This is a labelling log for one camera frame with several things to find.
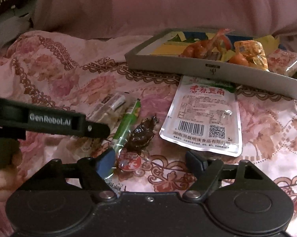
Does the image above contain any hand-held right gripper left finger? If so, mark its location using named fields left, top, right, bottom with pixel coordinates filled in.
left=20, top=148, right=118, bottom=204

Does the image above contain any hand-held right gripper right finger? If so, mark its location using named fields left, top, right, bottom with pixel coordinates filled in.
left=182, top=150, right=281, bottom=201

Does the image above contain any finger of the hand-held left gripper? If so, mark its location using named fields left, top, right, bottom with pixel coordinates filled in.
left=85, top=120, right=111, bottom=139

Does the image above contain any round red label snack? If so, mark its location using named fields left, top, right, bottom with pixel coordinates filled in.
left=116, top=150, right=142, bottom=172

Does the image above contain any clear packet of beige cakes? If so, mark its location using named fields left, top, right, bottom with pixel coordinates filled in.
left=85, top=91, right=134, bottom=127

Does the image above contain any green sausage stick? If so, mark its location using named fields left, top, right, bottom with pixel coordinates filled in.
left=111, top=99, right=142, bottom=178

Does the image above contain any white snack pouch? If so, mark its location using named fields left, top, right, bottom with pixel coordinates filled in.
left=159, top=75, right=243, bottom=157

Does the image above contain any grey cardboard box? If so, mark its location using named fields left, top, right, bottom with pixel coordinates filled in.
left=124, top=28, right=297, bottom=100

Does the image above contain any red orange snack packet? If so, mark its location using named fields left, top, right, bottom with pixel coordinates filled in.
left=181, top=28, right=236, bottom=60

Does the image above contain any gold foil snack packet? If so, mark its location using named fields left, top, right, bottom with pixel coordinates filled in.
left=234, top=39, right=269, bottom=71

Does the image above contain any person's left hand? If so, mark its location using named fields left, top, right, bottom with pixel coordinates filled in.
left=0, top=150, right=23, bottom=203

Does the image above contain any dark brown wrapped snack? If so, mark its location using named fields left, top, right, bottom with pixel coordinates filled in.
left=127, top=116, right=160, bottom=153

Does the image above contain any pink floral bed sheet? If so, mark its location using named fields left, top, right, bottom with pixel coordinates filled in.
left=0, top=30, right=297, bottom=237

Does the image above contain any grey cloth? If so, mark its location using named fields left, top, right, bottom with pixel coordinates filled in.
left=0, top=15, right=38, bottom=51

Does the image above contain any pink rice cracker packet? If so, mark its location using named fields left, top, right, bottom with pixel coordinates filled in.
left=266, top=49, right=297, bottom=77

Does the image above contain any pink pillow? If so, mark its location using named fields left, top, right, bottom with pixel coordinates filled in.
left=32, top=0, right=297, bottom=40

